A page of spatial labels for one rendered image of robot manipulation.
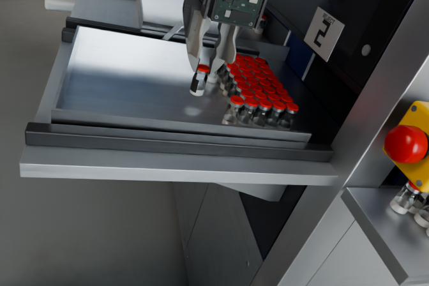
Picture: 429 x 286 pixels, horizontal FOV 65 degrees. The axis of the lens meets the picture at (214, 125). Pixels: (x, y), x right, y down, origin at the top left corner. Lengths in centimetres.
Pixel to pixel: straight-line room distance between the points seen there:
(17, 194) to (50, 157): 118
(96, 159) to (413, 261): 38
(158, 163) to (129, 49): 30
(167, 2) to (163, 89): 47
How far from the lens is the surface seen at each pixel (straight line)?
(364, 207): 49
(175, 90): 56
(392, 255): 46
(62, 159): 40
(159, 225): 148
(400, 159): 39
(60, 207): 152
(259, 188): 60
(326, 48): 57
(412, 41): 45
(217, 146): 43
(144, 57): 65
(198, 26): 47
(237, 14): 42
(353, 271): 74
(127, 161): 41
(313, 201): 56
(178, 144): 42
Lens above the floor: 115
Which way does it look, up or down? 33 degrees down
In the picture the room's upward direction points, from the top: 18 degrees clockwise
